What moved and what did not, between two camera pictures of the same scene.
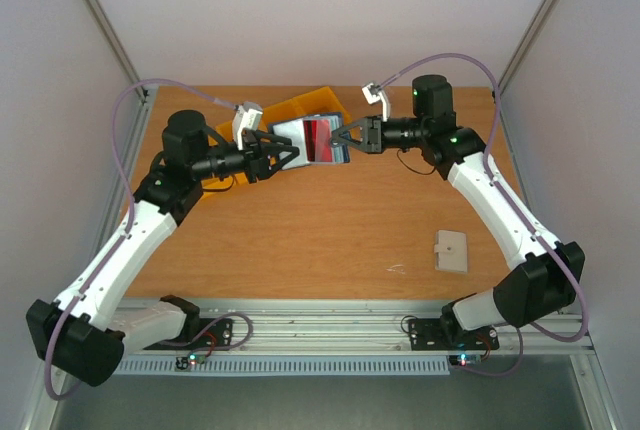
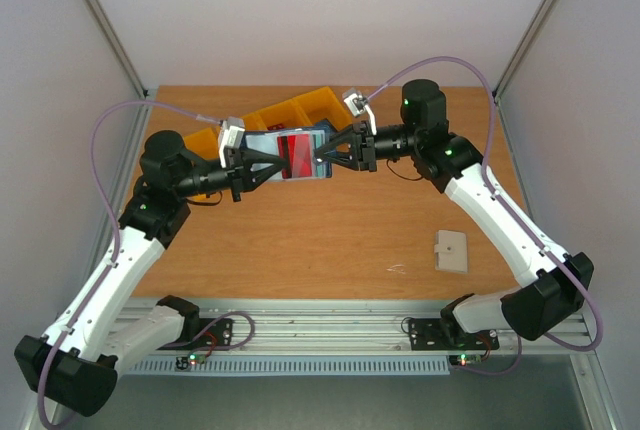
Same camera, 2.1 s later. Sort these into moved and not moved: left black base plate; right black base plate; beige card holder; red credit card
Moved: red credit card
Not moved: beige card holder; left black base plate; right black base plate
